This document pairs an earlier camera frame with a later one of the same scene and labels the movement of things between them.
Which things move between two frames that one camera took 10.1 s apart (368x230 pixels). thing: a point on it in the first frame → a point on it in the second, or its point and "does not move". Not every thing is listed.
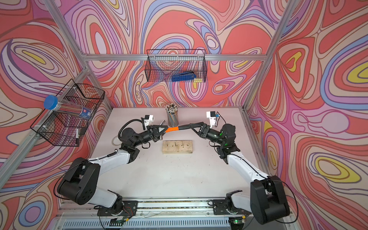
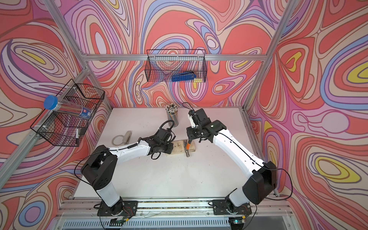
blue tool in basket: x=184 y=76 does not move
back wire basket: x=176 y=65 does not move
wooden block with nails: x=177 y=146 does not move
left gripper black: x=151 y=133 → x=170 y=147
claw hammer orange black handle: x=177 y=128 → x=187 y=146
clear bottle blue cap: x=51 y=102 does not move
